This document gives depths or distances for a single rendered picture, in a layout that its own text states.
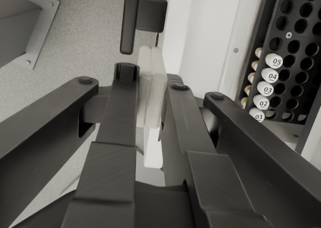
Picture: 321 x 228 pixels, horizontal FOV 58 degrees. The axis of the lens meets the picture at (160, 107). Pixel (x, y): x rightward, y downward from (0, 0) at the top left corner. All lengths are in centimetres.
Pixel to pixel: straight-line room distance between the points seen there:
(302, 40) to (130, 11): 16
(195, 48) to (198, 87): 5
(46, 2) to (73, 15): 10
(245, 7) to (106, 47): 92
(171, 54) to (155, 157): 10
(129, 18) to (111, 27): 93
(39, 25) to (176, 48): 101
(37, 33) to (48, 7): 11
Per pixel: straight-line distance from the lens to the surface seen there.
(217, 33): 34
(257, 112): 30
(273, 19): 29
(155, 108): 15
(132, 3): 25
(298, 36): 30
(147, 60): 17
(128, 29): 26
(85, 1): 119
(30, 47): 126
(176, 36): 24
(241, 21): 34
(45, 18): 122
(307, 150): 31
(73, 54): 123
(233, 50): 34
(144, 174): 141
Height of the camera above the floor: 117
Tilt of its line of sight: 66 degrees down
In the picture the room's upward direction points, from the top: 173 degrees clockwise
